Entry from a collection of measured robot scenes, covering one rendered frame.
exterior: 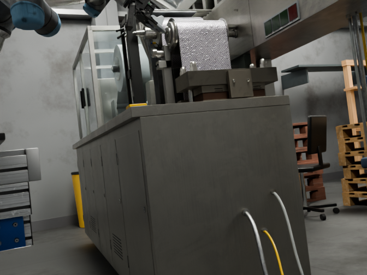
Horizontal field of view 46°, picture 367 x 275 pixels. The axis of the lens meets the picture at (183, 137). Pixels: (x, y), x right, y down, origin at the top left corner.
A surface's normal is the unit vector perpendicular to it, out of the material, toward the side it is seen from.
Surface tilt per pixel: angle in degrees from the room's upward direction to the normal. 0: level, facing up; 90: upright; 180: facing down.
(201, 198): 90
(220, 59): 90
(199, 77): 90
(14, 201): 90
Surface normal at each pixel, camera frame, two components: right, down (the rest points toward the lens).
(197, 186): 0.32, -0.07
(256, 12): -0.94, 0.10
